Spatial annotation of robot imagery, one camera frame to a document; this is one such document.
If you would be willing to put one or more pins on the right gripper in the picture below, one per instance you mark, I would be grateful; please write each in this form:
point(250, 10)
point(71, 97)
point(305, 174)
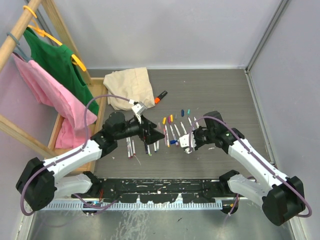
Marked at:
point(195, 133)

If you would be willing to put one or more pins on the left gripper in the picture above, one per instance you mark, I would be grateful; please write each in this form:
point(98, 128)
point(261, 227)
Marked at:
point(144, 128)

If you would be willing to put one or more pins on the lilac pen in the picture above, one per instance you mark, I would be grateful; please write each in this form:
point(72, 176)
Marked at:
point(165, 137)

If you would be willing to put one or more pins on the grey end white marker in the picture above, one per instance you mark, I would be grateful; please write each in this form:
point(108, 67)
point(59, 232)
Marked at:
point(158, 145)

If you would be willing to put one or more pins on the blue end white marker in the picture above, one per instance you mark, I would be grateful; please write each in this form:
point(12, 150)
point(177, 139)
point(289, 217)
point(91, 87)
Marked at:
point(155, 147)

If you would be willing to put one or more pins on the grey cap white marker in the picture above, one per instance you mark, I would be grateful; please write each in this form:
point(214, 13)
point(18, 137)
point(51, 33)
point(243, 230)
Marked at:
point(183, 128)

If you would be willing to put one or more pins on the red cap white pen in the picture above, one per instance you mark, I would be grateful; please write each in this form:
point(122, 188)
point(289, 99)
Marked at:
point(133, 147)

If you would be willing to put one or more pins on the green cap rainbow pen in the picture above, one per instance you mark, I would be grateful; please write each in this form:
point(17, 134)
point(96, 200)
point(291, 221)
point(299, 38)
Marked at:
point(149, 150)

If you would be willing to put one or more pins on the yellow end rainbow pen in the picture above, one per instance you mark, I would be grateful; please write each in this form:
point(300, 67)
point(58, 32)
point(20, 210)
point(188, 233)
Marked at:
point(165, 126)

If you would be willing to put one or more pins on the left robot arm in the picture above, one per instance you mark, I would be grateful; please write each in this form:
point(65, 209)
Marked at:
point(44, 180)

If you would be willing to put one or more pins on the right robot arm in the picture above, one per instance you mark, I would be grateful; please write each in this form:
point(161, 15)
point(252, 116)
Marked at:
point(280, 197)

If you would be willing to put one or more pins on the orange black highlighter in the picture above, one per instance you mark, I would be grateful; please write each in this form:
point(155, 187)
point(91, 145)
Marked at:
point(160, 97)

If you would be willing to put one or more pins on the beige folded cloth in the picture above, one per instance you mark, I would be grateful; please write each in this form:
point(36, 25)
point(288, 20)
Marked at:
point(131, 84)

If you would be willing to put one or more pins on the pink shirt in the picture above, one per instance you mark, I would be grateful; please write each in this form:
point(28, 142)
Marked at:
point(48, 91)

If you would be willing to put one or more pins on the yellow hanger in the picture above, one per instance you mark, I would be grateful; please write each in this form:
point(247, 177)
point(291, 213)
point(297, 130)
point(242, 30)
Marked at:
point(52, 40)

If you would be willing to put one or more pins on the green shirt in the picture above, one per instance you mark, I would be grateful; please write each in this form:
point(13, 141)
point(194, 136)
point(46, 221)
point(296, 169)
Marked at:
point(56, 60)

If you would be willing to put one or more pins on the wooden clothes rack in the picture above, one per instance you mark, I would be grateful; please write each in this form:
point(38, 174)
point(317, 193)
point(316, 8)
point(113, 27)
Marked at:
point(94, 110)

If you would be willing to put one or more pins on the grey hanger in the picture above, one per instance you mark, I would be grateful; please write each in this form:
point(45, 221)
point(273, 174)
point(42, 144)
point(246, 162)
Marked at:
point(18, 50)

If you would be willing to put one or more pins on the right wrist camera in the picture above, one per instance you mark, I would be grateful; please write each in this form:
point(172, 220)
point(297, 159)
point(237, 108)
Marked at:
point(187, 142)

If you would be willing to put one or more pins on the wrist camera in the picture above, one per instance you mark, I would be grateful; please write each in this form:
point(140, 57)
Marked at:
point(137, 107)
point(187, 142)

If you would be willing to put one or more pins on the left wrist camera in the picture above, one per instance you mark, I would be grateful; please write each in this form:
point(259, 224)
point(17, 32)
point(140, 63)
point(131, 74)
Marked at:
point(137, 107)

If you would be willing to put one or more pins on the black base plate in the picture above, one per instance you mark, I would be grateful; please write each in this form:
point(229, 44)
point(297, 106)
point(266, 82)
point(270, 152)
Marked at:
point(159, 191)

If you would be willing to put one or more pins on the grey cable duct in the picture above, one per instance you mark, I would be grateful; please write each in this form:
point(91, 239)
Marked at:
point(75, 205)

